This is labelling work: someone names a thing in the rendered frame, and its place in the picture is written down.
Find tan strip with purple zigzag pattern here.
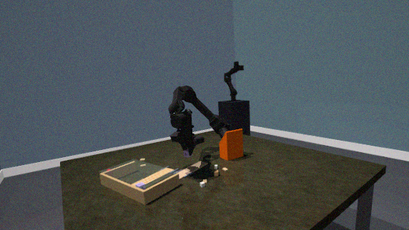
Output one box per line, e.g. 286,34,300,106
179,161,208,179

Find purple labelled cube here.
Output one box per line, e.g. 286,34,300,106
184,149,192,158

